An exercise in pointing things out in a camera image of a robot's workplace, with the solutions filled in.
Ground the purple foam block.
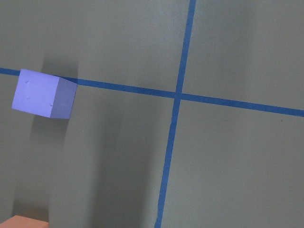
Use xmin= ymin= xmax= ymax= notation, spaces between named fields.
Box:
xmin=12 ymin=69 xmax=77 ymax=119

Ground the orange foam block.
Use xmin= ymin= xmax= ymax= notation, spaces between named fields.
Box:
xmin=0 ymin=215 xmax=49 ymax=228

